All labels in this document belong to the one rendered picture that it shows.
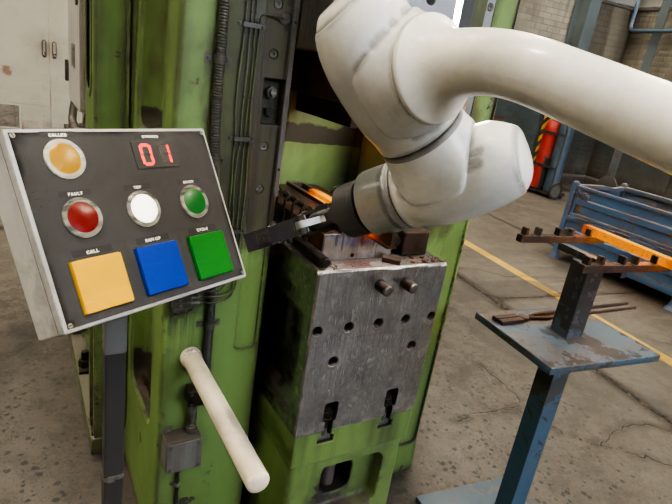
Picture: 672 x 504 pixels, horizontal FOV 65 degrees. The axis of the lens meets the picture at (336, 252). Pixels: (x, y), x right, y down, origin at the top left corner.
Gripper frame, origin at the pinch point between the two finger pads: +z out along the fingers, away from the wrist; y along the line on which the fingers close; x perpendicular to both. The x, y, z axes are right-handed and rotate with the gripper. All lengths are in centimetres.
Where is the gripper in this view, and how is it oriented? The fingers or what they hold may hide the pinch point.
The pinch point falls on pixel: (263, 238)
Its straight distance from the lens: 83.3
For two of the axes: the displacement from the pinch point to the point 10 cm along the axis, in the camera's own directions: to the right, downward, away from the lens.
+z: -7.8, 2.0, 6.0
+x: -2.8, -9.6, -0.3
